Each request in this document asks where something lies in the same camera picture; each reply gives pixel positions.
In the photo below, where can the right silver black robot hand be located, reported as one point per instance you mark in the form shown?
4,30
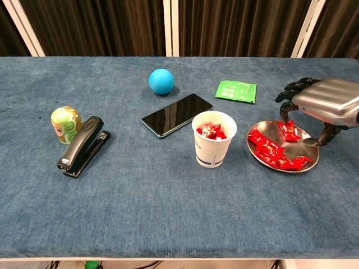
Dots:
331,101

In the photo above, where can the silver metal plate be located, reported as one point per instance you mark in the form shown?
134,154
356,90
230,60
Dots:
303,152

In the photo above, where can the white paper cup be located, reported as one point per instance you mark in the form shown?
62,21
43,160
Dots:
213,154

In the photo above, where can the green sachet packet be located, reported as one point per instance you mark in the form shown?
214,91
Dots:
235,91

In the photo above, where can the black smartphone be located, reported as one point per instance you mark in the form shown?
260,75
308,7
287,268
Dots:
174,116

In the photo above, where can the blue ball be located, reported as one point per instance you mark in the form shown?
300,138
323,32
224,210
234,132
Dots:
161,81

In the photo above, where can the blue tablecloth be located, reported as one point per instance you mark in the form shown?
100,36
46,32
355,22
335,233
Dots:
168,210

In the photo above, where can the black stapler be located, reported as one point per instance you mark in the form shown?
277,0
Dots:
84,140

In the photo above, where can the bright green round object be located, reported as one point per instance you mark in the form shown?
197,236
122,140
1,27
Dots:
92,265

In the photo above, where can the white frame post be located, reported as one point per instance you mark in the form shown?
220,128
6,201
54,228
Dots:
308,28
167,28
23,28

